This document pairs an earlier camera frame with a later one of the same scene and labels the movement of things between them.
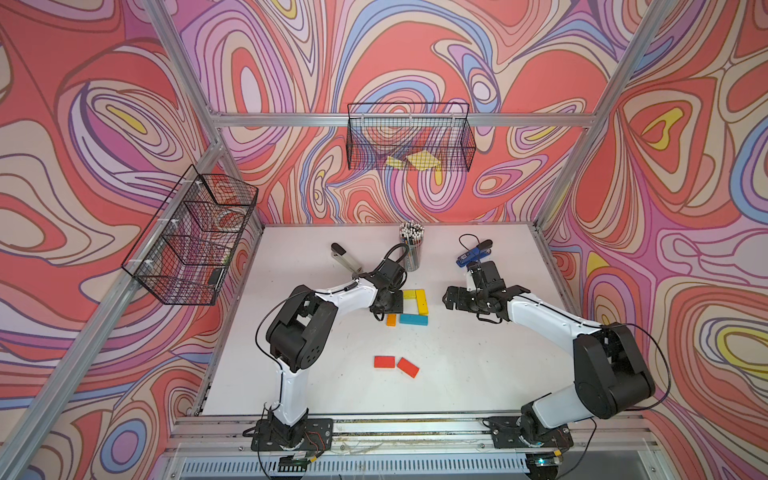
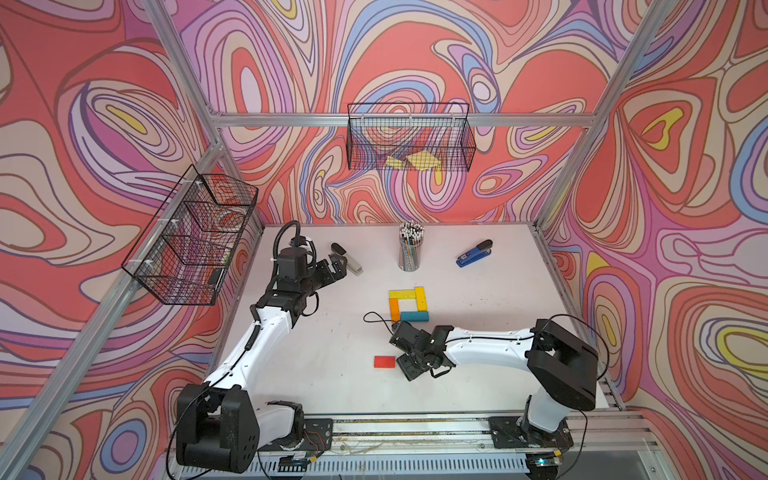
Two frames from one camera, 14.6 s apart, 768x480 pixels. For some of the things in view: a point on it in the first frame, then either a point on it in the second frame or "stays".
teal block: x=413 y=319 stays
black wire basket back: x=410 y=137 stays
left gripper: x=398 y=308 → x=337 y=271
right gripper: x=460 y=305 → x=406 y=369
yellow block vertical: x=422 y=303 stays
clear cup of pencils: x=412 y=234 stays
